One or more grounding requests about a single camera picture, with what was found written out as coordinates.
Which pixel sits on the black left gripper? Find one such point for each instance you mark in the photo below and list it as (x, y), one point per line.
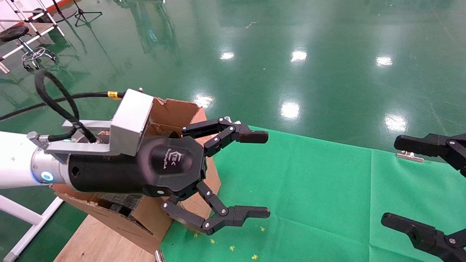
(167, 163)

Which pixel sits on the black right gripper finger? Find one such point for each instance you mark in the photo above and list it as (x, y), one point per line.
(429, 238)
(437, 145)

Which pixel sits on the small cardboard box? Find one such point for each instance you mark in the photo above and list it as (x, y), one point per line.
(213, 174)

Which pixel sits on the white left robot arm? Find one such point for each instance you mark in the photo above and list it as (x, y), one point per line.
(14, 160)

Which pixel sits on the large open cardboard carton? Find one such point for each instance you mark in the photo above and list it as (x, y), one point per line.
(174, 112)

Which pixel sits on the green table cloth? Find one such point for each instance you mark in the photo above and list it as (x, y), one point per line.
(309, 200)

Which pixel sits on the black foam insert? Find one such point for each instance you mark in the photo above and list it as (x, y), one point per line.
(120, 203)
(174, 134)

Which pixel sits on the black tripod stand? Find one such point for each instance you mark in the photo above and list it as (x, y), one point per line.
(85, 16)

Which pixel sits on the black round-base stand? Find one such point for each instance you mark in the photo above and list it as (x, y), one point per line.
(60, 14)

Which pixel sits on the black round wheeled stool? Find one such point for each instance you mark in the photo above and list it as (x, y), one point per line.
(14, 32)

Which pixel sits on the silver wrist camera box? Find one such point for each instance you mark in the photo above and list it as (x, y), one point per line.
(131, 116)

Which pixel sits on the white table leg frame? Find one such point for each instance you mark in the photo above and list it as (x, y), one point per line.
(25, 218)

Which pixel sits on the white metal frame rack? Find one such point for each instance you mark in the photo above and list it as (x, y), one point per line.
(29, 36)

